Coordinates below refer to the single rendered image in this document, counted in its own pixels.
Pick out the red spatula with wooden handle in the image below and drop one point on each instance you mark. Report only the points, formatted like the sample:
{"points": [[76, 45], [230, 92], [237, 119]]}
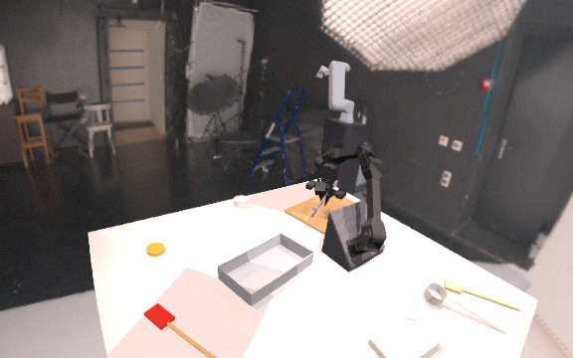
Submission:
{"points": [[162, 318]]}

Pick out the yellow flat disc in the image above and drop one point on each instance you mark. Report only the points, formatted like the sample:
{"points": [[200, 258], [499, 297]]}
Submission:
{"points": [[155, 249]]}

